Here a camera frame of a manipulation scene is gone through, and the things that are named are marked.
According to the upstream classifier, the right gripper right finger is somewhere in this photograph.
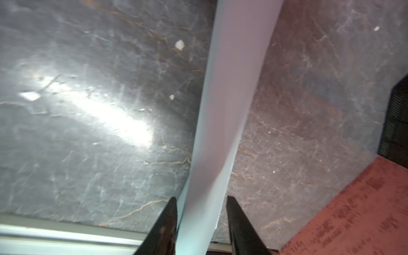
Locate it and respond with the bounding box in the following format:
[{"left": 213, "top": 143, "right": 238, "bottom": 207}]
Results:
[{"left": 226, "top": 196, "right": 271, "bottom": 255}]

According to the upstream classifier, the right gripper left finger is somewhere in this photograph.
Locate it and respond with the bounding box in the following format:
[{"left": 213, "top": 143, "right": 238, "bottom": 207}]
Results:
[{"left": 134, "top": 197, "right": 177, "bottom": 255}]

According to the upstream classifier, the light blue rectangular paper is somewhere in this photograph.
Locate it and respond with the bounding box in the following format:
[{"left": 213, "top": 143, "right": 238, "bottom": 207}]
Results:
[{"left": 175, "top": 1, "right": 283, "bottom": 255}]

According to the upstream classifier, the black mesh file organizer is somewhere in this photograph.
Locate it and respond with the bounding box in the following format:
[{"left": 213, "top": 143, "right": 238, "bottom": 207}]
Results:
[{"left": 377, "top": 76, "right": 408, "bottom": 168}]

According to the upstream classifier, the aluminium front rail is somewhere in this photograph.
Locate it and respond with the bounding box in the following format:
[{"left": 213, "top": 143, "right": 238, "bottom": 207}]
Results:
[{"left": 1, "top": 214, "right": 232, "bottom": 255}]

